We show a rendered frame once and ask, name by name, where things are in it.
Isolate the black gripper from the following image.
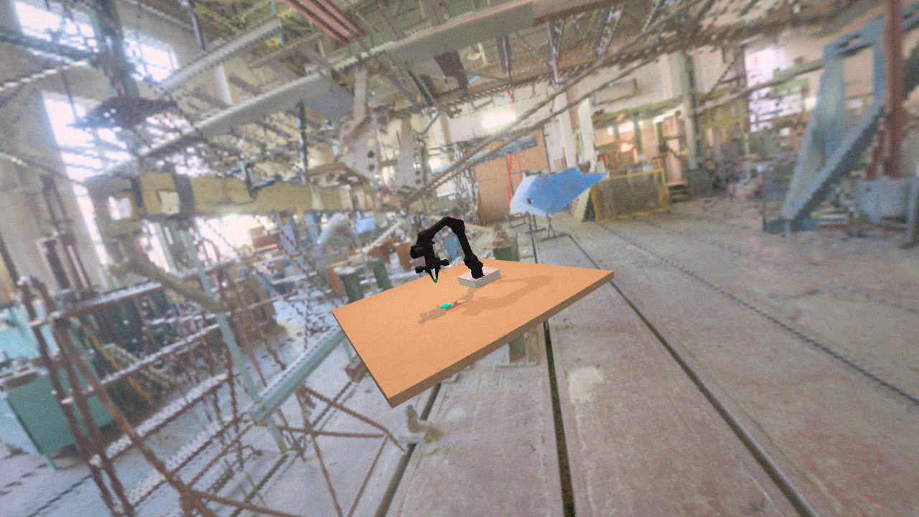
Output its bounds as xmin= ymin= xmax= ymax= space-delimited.
xmin=415 ymin=253 xmax=449 ymax=281

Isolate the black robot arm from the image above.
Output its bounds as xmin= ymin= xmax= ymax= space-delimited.
xmin=410 ymin=217 xmax=484 ymax=279

